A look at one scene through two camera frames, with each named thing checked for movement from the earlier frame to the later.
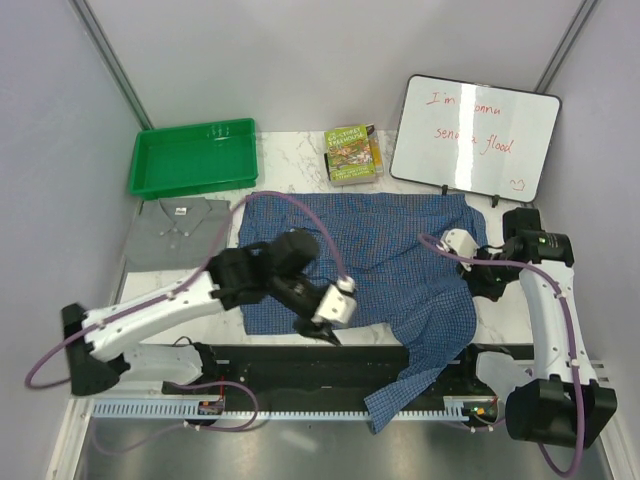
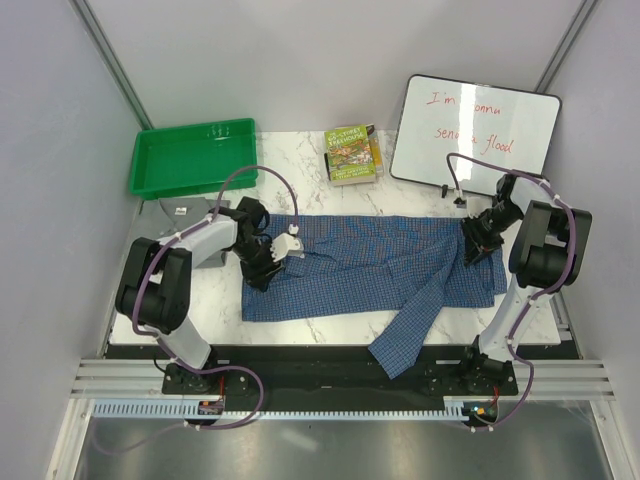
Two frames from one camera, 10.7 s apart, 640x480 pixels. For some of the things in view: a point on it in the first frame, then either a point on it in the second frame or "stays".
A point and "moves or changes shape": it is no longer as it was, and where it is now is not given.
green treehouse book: x=353 y=155 stays
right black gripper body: x=490 y=280 → x=484 y=231
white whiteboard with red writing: x=478 y=139 stays
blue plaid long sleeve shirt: x=401 y=283 moves or changes shape
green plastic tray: x=197 y=157 stays
